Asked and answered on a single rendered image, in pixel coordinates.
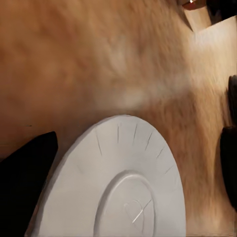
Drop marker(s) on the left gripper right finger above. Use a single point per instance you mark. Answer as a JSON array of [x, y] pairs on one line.
[[229, 147]]

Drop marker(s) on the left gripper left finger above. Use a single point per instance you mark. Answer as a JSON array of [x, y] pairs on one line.
[[22, 177]]

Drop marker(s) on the countertop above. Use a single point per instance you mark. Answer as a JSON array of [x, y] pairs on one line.
[[67, 64]]

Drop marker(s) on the water glass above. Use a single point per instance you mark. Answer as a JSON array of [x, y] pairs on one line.
[[201, 14]]

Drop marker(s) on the saucer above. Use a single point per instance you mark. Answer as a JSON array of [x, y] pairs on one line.
[[118, 179]]

